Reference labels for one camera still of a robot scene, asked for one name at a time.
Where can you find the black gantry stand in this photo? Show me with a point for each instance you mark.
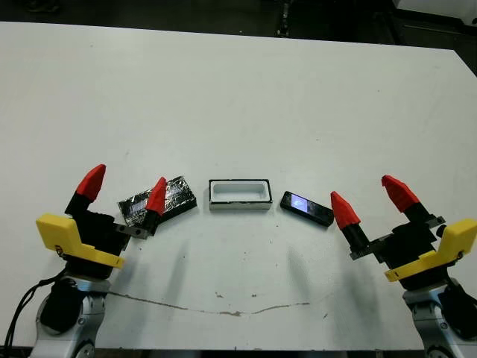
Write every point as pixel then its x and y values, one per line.
pixel 285 18

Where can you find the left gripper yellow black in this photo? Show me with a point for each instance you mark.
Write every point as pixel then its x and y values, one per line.
pixel 93 242

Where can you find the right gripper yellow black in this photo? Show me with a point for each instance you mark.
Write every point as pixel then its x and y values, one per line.
pixel 413 250

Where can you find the black smartphone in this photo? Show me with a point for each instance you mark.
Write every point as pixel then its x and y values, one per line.
pixel 305 207

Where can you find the camera box base white inlay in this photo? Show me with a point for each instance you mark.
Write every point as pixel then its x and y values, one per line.
pixel 240 205

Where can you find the black shiny box lid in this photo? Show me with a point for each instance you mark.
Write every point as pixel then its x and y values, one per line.
pixel 179 195

